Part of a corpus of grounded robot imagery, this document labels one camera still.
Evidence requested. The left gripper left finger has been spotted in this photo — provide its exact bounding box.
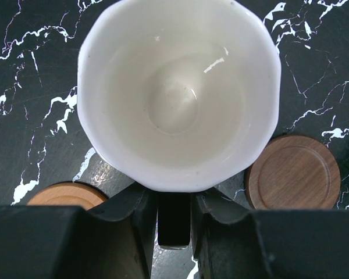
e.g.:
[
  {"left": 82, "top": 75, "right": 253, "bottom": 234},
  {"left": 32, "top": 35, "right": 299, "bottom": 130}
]
[{"left": 0, "top": 183, "right": 157, "bottom": 278}]

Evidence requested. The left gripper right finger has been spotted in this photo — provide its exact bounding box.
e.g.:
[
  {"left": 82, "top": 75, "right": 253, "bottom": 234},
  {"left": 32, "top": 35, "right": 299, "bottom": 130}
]
[{"left": 191, "top": 189, "right": 349, "bottom": 278}]

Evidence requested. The light brown wooden coaster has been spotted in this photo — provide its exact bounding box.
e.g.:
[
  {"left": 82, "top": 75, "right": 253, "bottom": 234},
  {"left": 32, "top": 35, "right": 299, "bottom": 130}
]
[{"left": 27, "top": 182, "right": 108, "bottom": 210}]

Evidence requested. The dark walnut coaster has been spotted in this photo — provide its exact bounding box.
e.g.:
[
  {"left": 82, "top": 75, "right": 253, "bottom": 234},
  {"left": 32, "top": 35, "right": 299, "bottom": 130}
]
[{"left": 245, "top": 135, "right": 341, "bottom": 210}]

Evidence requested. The white cup dark body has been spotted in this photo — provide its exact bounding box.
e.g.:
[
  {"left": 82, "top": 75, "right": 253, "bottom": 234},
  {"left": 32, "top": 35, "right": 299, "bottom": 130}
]
[{"left": 77, "top": 1, "right": 282, "bottom": 249}]

